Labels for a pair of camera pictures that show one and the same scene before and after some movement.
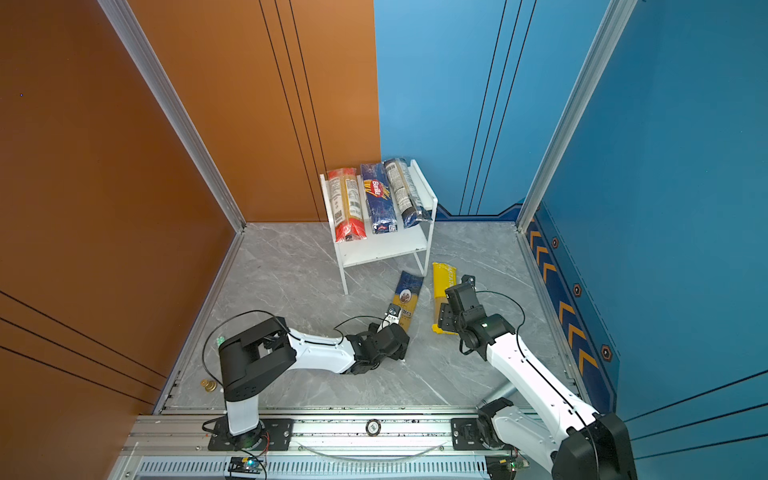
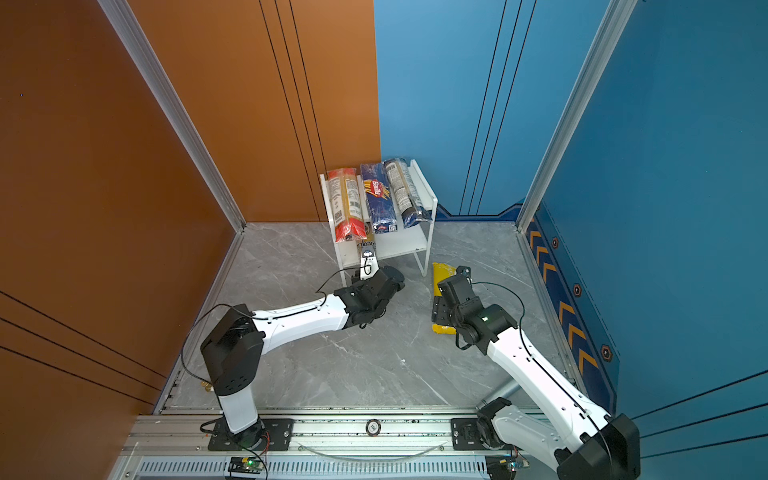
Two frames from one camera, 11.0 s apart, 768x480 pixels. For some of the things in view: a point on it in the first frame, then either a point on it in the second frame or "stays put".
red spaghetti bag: x=346 y=204 stays put
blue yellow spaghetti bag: x=405 y=296 → x=370 y=234
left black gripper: x=402 y=352 → x=357 y=285
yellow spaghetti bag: x=444 y=277 stays put
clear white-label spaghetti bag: x=413 y=210 stays put
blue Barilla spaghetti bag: x=379 y=197 stays put
